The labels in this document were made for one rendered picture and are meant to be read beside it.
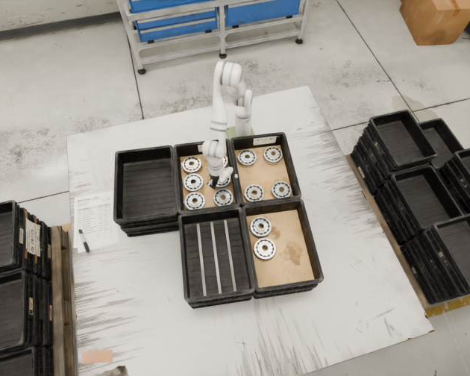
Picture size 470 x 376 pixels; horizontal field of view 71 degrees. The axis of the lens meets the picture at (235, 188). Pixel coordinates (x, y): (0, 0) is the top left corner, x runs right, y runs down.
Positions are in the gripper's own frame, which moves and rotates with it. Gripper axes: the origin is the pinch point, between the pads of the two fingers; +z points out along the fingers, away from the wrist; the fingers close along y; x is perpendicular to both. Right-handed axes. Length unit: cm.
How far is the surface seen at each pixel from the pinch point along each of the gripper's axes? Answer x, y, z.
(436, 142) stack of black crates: 94, -152, 58
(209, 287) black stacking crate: 29, 44, 3
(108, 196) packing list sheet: -50, 36, 15
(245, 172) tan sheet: 7.4, -15.2, 2.3
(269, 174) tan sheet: 18.3, -21.9, 2.3
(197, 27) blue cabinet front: -131, -138, 48
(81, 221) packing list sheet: -50, 55, 15
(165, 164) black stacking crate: -30.9, 6.4, 2.4
